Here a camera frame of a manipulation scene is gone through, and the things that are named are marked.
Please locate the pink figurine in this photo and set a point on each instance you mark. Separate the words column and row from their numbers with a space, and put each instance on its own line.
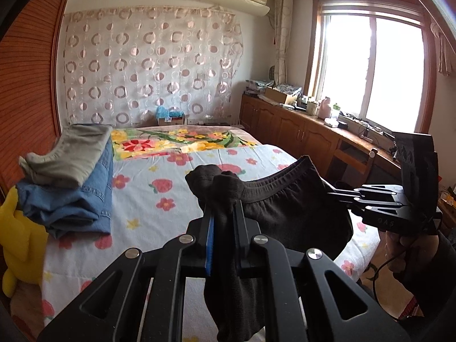
column 324, row 109

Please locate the blue tissue box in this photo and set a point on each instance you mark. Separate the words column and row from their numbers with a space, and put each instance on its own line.
column 166, row 117

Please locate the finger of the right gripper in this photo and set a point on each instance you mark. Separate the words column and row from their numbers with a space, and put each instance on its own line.
column 337, row 193
column 343, row 204

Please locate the circle pattern sheer curtain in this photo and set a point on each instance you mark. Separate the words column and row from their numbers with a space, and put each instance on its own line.
column 118, row 66

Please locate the black pants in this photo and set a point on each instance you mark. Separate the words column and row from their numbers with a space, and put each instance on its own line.
column 290, row 206

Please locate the window with wooden frame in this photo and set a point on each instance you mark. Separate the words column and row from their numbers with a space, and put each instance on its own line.
column 375, row 59

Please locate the white cup on cabinet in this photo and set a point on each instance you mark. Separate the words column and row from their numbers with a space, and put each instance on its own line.
column 312, row 108

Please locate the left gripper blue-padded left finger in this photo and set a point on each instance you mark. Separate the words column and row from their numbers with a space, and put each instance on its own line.
column 140, row 296

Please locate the orange floral blanket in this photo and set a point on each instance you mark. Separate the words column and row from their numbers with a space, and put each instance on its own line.
column 146, row 142

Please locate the wooden slatted wardrobe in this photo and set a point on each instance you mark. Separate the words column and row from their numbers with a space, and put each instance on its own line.
column 29, row 114

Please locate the person's right hand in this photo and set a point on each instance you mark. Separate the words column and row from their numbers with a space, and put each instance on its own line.
column 402, row 251

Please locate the strawberry flower print bedsheet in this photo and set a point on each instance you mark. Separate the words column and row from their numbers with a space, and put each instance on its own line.
column 152, row 204

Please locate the wooden chair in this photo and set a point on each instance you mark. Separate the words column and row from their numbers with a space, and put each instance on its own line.
column 341, row 160

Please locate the long wooden cabinet desk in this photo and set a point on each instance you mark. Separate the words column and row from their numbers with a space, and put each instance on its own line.
column 300, row 134

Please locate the cardboard box on cabinet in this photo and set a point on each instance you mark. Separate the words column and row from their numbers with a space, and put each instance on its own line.
column 279, row 97

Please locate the folded blue jeans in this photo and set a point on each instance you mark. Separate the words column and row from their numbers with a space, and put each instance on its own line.
column 64, row 210

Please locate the window side curtain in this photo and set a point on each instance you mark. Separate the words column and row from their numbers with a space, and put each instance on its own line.
column 282, row 31

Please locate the yellow plush toy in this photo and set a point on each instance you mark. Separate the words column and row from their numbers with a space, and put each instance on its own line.
column 24, row 245

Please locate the right forearm black sleeve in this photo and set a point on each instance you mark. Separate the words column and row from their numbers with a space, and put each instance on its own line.
column 433, row 286

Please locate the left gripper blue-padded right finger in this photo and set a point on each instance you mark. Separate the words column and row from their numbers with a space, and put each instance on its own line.
column 306, row 296

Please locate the folded grey-green pants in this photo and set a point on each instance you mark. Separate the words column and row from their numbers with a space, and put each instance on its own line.
column 80, row 150

